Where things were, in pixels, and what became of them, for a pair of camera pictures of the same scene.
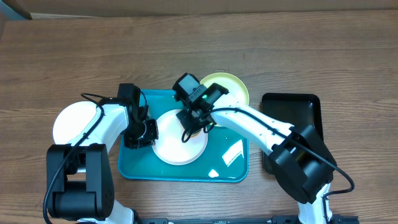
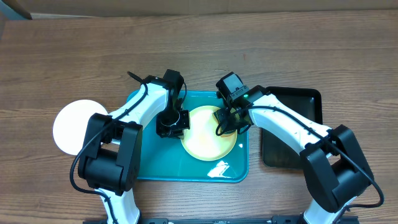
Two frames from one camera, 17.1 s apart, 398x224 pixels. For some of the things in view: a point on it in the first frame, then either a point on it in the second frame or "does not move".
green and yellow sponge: x=196 y=134 → x=219 y=130
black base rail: x=277 y=219 does not move
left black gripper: x=153 y=134 → x=177 y=132
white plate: x=71 y=119 does not move
